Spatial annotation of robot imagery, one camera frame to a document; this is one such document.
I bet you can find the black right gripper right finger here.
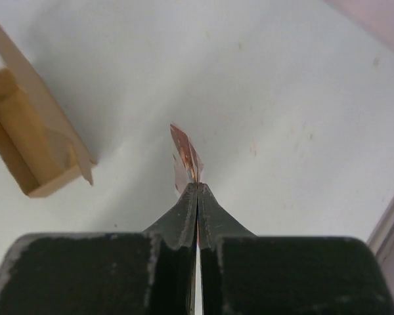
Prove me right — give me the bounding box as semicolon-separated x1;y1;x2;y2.
197;184;394;314

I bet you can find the brown cardboard box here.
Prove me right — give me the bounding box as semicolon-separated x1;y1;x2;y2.
0;25;97;198

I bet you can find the small red packet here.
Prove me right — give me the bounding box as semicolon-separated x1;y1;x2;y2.
169;123;204;197

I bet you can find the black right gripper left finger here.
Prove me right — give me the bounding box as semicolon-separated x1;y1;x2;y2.
0;184;197;314

